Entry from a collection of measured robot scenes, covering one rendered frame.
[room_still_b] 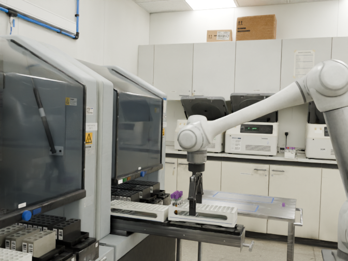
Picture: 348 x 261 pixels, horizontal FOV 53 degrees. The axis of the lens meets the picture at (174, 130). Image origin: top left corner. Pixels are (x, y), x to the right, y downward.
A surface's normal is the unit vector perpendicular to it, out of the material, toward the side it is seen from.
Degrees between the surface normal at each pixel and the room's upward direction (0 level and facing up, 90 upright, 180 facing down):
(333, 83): 80
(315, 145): 90
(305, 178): 90
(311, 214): 90
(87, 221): 90
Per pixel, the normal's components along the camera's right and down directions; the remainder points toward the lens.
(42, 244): 0.95, 0.04
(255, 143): -0.31, 0.03
